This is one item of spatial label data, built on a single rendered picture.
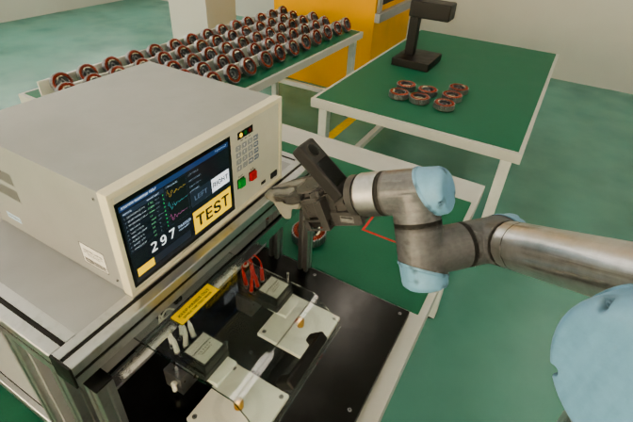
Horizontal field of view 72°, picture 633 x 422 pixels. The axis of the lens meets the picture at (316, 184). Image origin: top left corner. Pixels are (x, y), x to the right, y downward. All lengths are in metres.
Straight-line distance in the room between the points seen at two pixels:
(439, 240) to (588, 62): 5.26
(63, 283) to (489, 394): 1.70
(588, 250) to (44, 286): 0.80
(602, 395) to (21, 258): 0.86
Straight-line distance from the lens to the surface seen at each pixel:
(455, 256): 0.71
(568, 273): 0.62
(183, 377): 1.03
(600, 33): 5.81
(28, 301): 0.85
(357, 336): 1.15
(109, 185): 0.68
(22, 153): 0.83
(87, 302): 0.81
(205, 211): 0.84
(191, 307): 0.82
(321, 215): 0.77
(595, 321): 0.38
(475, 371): 2.15
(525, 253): 0.66
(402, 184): 0.67
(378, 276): 1.32
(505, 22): 5.84
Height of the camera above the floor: 1.68
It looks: 34 degrees down
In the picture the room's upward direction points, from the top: 3 degrees clockwise
